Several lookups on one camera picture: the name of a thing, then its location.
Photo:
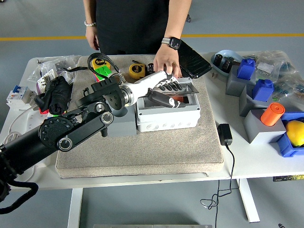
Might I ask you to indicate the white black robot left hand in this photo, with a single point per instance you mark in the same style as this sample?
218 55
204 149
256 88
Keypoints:
147 82

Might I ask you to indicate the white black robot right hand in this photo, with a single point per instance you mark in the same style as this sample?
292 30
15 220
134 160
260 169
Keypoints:
280 225

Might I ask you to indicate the person's left hand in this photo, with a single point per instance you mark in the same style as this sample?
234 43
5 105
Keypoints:
167 59

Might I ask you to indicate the person's right hand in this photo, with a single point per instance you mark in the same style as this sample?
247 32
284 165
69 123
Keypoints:
91 36

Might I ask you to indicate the orange cylinder battery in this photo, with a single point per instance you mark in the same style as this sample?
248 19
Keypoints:
270 116
176 98

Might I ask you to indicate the grey electrical box with lid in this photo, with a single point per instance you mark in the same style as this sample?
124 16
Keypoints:
166 118

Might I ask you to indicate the person's right forearm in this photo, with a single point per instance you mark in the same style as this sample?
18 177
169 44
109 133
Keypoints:
89 9

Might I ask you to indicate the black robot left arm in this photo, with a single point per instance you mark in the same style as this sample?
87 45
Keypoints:
80 128

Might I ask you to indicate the person's left forearm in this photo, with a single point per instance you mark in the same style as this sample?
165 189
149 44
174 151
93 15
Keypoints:
178 21

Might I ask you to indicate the small black capacitor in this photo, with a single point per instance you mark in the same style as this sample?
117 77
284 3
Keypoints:
150 67

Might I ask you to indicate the wristwatch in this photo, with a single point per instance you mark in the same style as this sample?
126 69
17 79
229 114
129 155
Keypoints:
173 42

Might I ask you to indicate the black plastic case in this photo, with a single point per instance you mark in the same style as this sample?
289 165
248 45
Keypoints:
194 61

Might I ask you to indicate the colourful puzzle cube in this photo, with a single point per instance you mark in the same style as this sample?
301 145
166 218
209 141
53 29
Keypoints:
44 111
102 71

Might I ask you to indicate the white table leg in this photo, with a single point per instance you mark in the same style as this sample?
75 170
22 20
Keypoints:
249 202
75 209

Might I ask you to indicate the clear bag of metal parts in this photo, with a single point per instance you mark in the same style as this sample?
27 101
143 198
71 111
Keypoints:
59 62

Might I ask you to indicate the person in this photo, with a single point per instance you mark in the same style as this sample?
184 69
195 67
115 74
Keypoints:
130 23

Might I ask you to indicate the table height control panel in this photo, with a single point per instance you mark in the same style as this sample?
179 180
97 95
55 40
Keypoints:
288 177

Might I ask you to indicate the black capacitor in bowl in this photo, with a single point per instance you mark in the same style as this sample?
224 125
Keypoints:
218 58
227 63

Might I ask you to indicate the grey block with round hole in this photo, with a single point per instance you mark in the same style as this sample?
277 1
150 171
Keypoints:
123 128

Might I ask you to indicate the small white circuit breaker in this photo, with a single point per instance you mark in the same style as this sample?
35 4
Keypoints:
47 78

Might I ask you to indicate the light blue bowl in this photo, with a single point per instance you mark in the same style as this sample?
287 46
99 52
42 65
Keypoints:
228 54

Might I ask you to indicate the black cloth bundle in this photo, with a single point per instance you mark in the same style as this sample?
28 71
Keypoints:
55 95

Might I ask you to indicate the beige mat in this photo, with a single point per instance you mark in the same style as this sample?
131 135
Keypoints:
154 152

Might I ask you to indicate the grey holder block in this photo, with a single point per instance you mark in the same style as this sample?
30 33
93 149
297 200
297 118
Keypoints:
234 85
245 104
255 129

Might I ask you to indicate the blue plastic bin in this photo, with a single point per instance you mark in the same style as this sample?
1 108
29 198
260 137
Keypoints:
286 148

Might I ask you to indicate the blue bottle-shaped block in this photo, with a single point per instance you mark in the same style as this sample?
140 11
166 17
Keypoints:
262 91
245 70

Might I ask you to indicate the white blue circuit breaker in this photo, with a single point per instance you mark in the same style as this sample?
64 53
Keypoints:
20 95

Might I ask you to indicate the black power adapter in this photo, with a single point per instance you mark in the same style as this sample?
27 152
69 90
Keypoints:
224 134

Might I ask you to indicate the yellow lemon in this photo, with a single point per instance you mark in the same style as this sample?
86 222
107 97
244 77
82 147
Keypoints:
295 133

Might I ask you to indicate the clear bag of electronic parts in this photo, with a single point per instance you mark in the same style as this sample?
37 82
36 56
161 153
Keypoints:
289 83
270 64

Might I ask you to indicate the white power strip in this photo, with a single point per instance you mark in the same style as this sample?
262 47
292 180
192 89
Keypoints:
31 121

